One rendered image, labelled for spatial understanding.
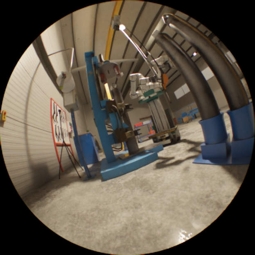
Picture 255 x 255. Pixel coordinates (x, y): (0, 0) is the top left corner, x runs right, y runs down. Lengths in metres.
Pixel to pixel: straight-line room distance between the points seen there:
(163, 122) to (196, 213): 2.13
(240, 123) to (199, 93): 0.42
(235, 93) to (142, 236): 0.97
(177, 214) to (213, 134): 0.65
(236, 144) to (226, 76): 0.49
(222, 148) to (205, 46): 0.82
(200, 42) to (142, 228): 1.27
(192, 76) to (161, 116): 1.66
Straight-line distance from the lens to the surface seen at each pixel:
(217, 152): 0.91
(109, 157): 1.59
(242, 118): 0.80
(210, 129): 0.87
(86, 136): 2.78
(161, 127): 2.37
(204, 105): 0.87
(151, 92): 2.45
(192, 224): 0.50
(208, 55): 0.89
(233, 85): 0.81
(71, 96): 1.58
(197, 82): 0.90
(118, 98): 1.80
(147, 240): 0.49
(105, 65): 2.23
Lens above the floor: 0.44
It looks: 6 degrees up
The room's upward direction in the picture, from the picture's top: 18 degrees counter-clockwise
